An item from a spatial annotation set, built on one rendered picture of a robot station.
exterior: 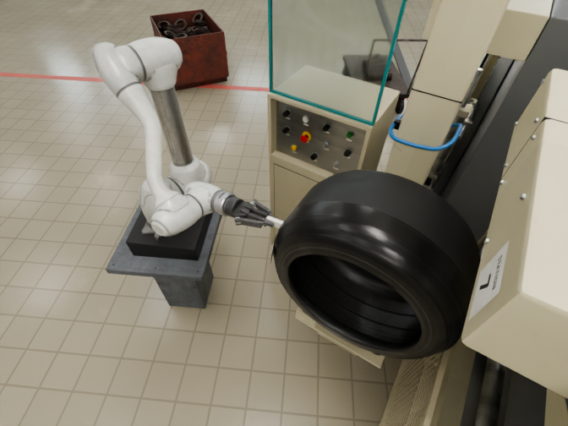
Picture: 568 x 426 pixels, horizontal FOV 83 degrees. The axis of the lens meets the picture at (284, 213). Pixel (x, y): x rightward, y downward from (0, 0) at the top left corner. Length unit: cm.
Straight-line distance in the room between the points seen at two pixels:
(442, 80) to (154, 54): 99
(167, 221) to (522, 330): 98
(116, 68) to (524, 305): 129
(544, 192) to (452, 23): 50
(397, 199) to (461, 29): 40
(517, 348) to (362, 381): 175
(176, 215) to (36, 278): 192
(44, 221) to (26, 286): 63
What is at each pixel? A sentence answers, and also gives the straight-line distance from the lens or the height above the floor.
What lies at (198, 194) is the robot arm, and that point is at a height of 123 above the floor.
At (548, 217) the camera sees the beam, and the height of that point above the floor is 178.
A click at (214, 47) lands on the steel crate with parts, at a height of 48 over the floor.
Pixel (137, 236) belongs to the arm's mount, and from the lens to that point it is 179.
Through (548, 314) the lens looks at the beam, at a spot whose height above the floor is 177.
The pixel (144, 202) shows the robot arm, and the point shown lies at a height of 98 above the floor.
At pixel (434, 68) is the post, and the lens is 95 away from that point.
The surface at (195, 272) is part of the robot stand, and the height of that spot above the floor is 65.
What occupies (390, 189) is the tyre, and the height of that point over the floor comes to 149.
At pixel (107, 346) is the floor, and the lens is 243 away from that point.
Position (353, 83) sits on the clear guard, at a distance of 148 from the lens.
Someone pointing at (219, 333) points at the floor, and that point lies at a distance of 225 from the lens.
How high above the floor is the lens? 207
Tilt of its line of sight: 48 degrees down
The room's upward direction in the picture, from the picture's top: 1 degrees clockwise
